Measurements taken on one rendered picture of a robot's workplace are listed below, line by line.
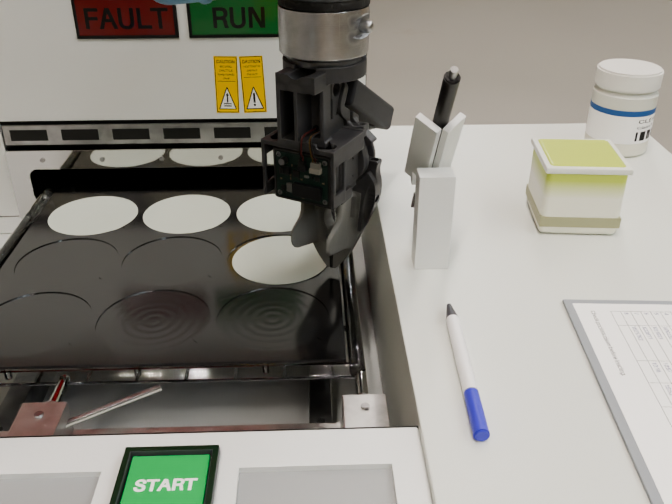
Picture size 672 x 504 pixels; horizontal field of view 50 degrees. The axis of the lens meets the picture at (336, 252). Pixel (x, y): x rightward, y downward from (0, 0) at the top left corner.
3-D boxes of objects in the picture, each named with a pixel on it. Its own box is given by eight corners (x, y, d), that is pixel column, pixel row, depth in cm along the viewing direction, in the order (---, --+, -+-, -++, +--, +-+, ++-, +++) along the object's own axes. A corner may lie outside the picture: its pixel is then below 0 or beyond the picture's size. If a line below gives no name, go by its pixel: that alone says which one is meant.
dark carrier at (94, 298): (55, 196, 90) (54, 191, 90) (332, 191, 91) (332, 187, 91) (-69, 374, 60) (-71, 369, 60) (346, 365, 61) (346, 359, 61)
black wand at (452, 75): (465, 76, 50) (463, 61, 50) (445, 76, 50) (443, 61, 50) (426, 211, 68) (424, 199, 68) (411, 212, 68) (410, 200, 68)
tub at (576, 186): (522, 200, 73) (531, 135, 69) (598, 202, 72) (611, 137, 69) (536, 236, 66) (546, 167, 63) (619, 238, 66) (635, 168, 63)
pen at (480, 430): (442, 299, 55) (474, 430, 43) (455, 299, 55) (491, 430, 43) (441, 310, 56) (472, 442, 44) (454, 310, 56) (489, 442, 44)
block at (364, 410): (341, 421, 57) (341, 392, 56) (384, 420, 58) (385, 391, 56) (346, 502, 51) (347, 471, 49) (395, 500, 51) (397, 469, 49)
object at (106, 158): (24, 213, 96) (8, 146, 92) (356, 208, 98) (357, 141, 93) (19, 220, 95) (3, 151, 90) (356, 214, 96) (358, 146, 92)
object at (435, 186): (400, 237, 66) (407, 94, 59) (443, 236, 66) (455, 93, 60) (408, 272, 61) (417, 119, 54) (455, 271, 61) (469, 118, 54)
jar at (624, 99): (574, 136, 88) (588, 58, 83) (632, 135, 88) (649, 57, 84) (595, 159, 82) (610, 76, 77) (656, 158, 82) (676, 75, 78)
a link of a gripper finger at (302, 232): (281, 280, 70) (277, 194, 66) (311, 253, 75) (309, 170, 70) (309, 288, 69) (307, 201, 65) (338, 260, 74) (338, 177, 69)
